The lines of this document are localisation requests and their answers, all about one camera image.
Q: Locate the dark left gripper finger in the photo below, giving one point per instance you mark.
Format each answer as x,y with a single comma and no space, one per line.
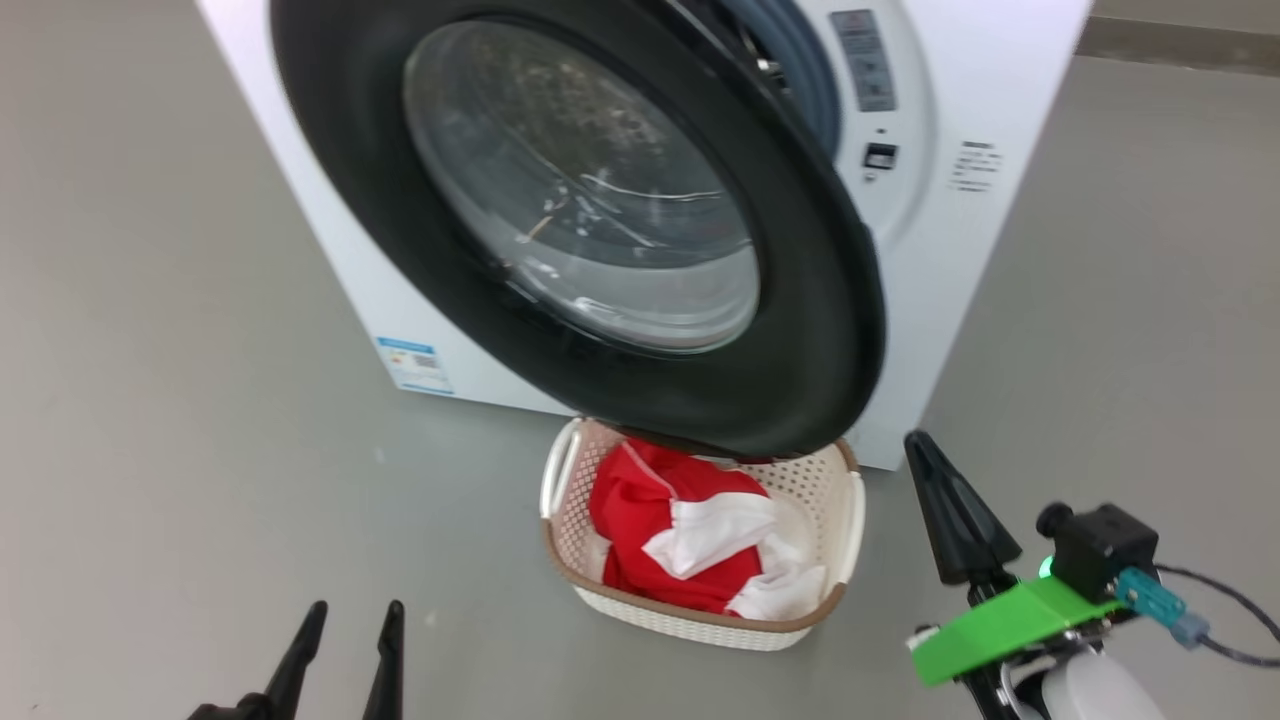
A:
388,680
298,670

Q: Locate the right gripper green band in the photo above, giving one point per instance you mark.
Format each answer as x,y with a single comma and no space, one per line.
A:
1010,630

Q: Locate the red and white garment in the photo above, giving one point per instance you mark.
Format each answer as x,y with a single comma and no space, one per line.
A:
640,510

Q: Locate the cream basket with brown rim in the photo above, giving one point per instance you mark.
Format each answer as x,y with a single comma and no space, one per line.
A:
830,500

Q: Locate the white front-load washing machine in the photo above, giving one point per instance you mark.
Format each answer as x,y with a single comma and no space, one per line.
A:
1000,260

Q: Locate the grey warning label sticker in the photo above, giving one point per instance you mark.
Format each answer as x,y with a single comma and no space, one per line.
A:
865,60

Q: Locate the grey rubber door gasket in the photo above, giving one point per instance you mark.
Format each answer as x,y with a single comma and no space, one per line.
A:
805,70

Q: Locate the blue energy label sticker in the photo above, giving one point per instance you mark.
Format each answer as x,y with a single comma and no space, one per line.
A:
415,366

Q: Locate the grey skirting strip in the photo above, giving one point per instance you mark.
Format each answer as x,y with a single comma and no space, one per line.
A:
1180,45

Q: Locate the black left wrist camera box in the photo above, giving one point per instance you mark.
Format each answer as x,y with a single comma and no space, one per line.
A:
225,712

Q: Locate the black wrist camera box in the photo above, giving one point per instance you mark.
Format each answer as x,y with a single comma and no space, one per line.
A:
1100,550
225,712

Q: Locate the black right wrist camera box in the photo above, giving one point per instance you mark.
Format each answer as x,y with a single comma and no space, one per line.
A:
1100,550

